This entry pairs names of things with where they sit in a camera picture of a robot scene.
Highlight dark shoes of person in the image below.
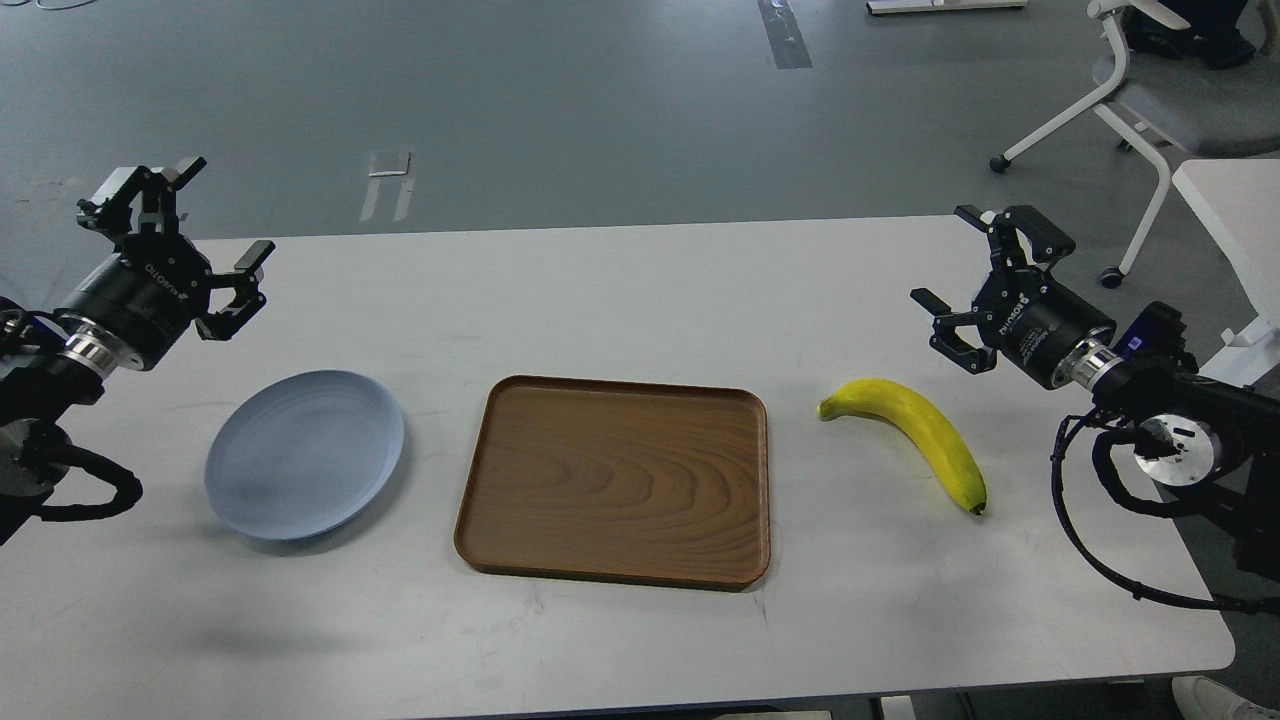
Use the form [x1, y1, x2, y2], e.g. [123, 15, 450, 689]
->
[1124, 1, 1257, 70]

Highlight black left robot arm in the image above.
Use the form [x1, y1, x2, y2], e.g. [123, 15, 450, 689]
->
[1, 156, 274, 539]

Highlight brown wooden tray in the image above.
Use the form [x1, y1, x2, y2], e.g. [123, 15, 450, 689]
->
[453, 375, 771, 592]

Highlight light blue round plate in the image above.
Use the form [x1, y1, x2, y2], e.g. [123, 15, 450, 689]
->
[204, 369, 406, 541]

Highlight white shoe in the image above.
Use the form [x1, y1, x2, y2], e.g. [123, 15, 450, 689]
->
[1171, 675, 1279, 719]

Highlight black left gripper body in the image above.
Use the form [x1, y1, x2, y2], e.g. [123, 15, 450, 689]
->
[55, 237, 212, 372]

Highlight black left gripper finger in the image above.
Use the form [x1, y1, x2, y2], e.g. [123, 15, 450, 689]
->
[77, 158, 207, 241]
[195, 240, 276, 341]

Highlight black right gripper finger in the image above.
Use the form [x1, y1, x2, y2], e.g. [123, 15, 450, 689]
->
[910, 288, 997, 374]
[954, 204, 1076, 291]

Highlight yellow banana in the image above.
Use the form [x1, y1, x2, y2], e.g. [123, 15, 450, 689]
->
[815, 377, 988, 516]

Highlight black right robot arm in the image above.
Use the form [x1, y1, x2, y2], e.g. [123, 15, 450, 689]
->
[911, 205, 1277, 615]

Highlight white grey office chair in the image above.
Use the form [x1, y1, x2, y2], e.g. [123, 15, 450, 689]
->
[989, 1, 1279, 288]

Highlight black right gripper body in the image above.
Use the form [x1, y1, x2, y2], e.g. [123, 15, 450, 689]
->
[975, 282, 1117, 389]

